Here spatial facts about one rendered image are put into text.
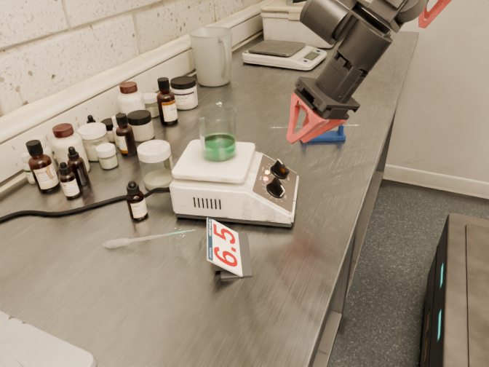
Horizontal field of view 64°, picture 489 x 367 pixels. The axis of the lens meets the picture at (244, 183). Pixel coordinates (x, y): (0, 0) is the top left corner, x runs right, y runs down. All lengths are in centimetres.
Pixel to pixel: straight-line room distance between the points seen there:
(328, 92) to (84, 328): 45
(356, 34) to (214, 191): 30
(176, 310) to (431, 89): 168
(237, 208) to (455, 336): 64
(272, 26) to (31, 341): 137
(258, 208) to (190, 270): 14
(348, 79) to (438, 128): 151
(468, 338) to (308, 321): 61
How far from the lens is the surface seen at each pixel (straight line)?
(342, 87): 59
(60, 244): 69
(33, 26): 94
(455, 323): 110
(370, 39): 57
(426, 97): 202
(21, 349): 55
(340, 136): 90
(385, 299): 158
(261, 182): 63
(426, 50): 196
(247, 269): 57
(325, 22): 59
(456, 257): 127
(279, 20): 162
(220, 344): 50
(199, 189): 62
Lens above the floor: 116
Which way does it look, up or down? 34 degrees down
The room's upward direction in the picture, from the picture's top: 2 degrees counter-clockwise
